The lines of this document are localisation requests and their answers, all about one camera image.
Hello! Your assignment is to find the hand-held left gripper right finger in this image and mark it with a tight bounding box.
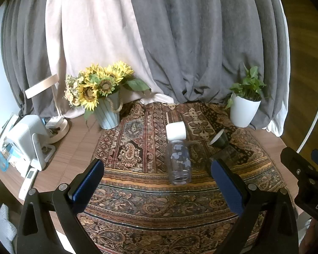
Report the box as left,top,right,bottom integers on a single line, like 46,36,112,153
210,158,300,254

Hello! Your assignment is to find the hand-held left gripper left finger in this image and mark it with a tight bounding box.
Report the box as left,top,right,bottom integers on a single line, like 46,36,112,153
16,158,105,254

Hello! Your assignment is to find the clear bottle with white cap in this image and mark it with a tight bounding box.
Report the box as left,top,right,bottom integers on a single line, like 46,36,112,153
166,139,193,186

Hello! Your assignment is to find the person's right forearm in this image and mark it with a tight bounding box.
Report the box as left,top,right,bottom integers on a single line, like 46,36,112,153
301,217,318,254

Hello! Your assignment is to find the dark green cup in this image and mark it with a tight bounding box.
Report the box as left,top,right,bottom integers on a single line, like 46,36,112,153
209,129,230,149

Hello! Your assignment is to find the white cup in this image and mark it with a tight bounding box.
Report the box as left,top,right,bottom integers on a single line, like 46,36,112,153
166,121,187,141

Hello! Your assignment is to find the white curtain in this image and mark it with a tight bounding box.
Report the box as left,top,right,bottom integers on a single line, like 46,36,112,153
265,0,290,138

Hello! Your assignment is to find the round cream desk organizer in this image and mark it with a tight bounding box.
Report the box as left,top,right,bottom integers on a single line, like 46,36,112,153
46,116,70,144

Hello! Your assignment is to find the white remote control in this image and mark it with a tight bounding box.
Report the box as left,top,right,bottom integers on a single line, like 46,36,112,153
18,168,39,200

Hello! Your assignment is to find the grey-blue ribbed flower pot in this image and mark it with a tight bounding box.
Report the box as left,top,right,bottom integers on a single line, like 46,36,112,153
94,90,123,130

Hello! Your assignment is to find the patterned paisley table cloth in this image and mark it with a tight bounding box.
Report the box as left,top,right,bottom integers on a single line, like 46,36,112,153
77,101,297,254

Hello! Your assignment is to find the white plant pot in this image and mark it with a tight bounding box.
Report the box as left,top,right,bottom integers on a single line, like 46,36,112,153
230,92,262,128

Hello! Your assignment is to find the white box-shaped appliance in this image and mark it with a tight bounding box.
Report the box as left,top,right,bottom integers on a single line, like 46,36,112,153
5,115,47,177

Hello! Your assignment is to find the green leafy plant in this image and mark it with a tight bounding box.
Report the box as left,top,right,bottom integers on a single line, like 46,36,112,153
225,63,273,109

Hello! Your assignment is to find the striped cloth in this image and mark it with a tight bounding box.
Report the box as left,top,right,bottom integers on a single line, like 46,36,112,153
0,204,20,252

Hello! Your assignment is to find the sunflower bouquet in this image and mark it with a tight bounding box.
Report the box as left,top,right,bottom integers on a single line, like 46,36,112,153
64,61,152,121

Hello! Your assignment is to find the light wooden board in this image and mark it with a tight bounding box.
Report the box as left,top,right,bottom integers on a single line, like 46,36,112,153
25,75,59,99

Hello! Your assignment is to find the grey curtain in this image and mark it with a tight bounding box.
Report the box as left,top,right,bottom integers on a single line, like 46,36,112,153
127,0,289,131
0,0,69,119

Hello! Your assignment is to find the pale pink curtain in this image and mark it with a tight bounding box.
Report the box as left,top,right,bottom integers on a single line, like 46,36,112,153
45,0,175,119

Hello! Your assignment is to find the white ring tube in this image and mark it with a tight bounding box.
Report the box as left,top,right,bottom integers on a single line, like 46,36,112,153
297,25,318,154

